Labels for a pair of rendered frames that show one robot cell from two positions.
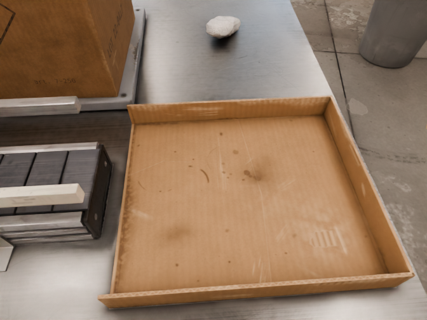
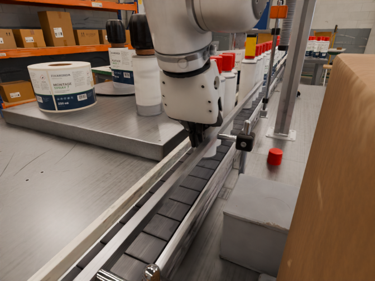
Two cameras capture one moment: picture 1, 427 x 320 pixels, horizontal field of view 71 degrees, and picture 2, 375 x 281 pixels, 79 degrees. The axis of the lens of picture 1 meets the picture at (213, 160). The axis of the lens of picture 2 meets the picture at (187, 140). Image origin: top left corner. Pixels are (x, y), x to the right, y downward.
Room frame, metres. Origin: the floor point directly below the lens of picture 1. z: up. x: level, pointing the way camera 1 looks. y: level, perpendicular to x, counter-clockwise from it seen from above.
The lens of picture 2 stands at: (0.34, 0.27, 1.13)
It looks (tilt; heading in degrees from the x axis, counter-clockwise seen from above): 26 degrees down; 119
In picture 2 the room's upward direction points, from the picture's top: straight up
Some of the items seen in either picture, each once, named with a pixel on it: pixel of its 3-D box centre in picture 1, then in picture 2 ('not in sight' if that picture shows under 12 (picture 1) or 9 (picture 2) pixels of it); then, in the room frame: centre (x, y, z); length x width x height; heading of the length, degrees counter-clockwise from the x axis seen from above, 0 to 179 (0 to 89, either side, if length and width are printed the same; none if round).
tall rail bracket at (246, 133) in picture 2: not in sight; (231, 159); (0.23, 0.64, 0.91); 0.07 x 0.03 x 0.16; 4
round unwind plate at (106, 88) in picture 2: not in sight; (123, 87); (-0.48, 1.09, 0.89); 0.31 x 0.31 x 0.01
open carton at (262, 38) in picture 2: not in sight; (266, 38); (-0.99, 6.70, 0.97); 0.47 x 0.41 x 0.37; 79
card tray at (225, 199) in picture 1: (241, 181); not in sight; (0.20, -0.03, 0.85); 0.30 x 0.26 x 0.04; 94
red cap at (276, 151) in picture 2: not in sight; (274, 156); (0.29, 0.82, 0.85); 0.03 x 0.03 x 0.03
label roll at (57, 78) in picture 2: not in sight; (65, 85); (-0.47, 0.79, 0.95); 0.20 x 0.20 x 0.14
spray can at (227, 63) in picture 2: not in sight; (222, 98); (0.15, 0.79, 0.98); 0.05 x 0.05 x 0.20
